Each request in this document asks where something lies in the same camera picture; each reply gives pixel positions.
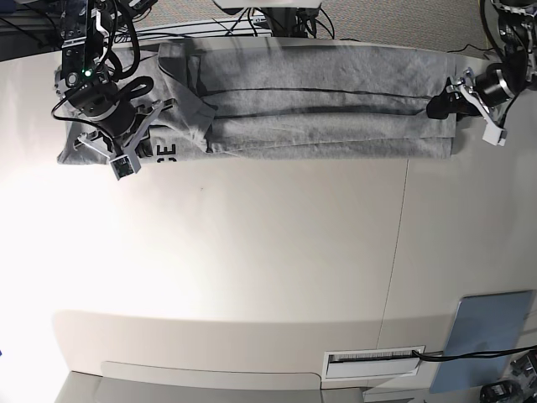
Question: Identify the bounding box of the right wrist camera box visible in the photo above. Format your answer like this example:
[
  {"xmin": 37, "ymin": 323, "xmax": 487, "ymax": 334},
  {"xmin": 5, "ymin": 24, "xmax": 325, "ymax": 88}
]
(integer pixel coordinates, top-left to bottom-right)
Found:
[{"xmin": 109, "ymin": 154, "xmax": 141, "ymax": 181}]

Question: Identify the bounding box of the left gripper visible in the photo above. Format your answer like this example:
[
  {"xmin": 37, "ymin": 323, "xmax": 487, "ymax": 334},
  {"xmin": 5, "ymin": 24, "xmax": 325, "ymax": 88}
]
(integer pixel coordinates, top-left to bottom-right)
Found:
[{"xmin": 426, "ymin": 63, "xmax": 519, "ymax": 128}]

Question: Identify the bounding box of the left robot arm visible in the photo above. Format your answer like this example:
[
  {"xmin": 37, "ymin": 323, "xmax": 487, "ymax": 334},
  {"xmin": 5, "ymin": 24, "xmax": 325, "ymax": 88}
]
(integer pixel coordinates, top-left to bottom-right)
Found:
[{"xmin": 426, "ymin": 1, "xmax": 536, "ymax": 127}]

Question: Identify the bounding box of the grey T-shirt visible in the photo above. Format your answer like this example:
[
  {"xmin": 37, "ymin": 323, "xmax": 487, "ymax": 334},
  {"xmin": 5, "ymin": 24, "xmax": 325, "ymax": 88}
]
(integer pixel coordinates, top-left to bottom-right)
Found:
[{"xmin": 57, "ymin": 39, "xmax": 465, "ymax": 167}]

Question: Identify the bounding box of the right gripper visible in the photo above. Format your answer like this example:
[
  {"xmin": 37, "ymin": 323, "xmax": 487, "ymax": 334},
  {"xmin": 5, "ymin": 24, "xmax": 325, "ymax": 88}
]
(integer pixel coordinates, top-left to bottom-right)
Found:
[{"xmin": 73, "ymin": 81, "xmax": 175, "ymax": 162}]

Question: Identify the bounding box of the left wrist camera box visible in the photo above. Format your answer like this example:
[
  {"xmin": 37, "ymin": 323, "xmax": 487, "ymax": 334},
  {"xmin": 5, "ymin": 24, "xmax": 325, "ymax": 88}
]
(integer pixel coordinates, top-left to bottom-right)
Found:
[{"xmin": 482, "ymin": 124, "xmax": 507, "ymax": 146}]

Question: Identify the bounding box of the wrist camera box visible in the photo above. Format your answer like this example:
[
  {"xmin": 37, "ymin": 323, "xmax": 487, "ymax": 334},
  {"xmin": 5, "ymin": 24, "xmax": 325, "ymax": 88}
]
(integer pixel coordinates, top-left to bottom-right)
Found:
[
  {"xmin": 109, "ymin": 154, "xmax": 141, "ymax": 181},
  {"xmin": 482, "ymin": 124, "xmax": 507, "ymax": 146}
]

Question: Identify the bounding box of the black cable bundle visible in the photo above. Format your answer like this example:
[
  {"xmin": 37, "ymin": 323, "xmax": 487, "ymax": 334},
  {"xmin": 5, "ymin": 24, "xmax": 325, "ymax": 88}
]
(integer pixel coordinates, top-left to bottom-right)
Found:
[{"xmin": 209, "ymin": 0, "xmax": 336, "ymax": 41}]

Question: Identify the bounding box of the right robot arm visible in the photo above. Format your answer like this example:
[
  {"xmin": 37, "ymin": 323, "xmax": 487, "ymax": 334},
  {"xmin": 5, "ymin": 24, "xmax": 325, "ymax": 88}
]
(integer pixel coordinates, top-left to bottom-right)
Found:
[{"xmin": 51, "ymin": 1, "xmax": 173, "ymax": 170}]

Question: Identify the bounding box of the blue mat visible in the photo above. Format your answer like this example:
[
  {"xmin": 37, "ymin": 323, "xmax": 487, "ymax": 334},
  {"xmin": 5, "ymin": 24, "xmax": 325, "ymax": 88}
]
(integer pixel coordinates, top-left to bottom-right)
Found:
[{"xmin": 430, "ymin": 290, "xmax": 534, "ymax": 394}]

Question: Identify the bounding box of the white cable grommet slot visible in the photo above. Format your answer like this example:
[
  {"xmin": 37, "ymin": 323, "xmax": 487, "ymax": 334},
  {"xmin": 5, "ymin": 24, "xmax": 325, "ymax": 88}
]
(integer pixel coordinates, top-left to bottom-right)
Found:
[{"xmin": 321, "ymin": 346, "xmax": 425, "ymax": 382}]

